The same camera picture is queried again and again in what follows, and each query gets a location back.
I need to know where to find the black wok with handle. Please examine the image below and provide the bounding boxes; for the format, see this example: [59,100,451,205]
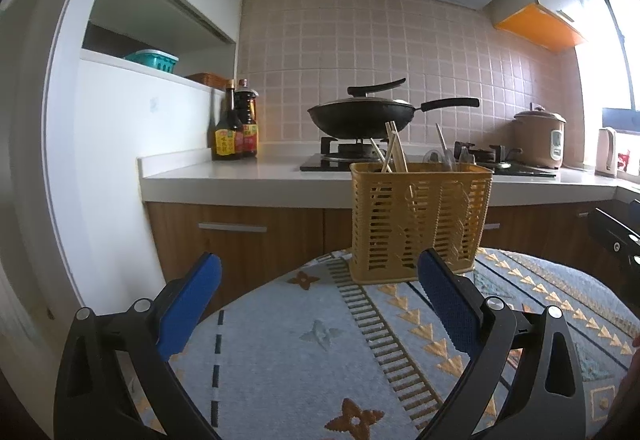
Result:
[307,78,480,141]

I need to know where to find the person's left hand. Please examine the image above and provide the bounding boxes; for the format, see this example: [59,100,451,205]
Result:
[594,337,640,439]

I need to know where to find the clear spoon in basket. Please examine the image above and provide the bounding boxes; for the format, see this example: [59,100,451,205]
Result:
[423,125,457,171]

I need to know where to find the pink rice cooker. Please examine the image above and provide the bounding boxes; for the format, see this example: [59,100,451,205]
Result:
[513,103,566,169]

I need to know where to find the orange wall cabinet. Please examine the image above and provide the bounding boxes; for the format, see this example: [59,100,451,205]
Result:
[495,3,584,53]

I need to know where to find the yellow plastic utensil basket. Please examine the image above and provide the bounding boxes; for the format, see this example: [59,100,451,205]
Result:
[349,163,492,284]

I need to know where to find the wooden chopsticks in basket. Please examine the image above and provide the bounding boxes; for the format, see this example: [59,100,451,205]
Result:
[370,121,409,173]

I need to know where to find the gas stove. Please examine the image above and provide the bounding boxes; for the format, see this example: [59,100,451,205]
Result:
[299,136,559,179]

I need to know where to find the dark soy sauce bottle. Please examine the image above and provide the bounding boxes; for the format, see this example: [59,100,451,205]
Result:
[214,79,242,160]

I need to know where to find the teal plastic basket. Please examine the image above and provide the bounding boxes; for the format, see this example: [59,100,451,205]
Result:
[125,48,179,74]

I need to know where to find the white electric kettle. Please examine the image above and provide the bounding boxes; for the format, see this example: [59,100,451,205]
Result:
[594,127,618,178]

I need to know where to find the wooden kitchen cabinet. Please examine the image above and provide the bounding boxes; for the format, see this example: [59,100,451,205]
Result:
[146,203,623,313]

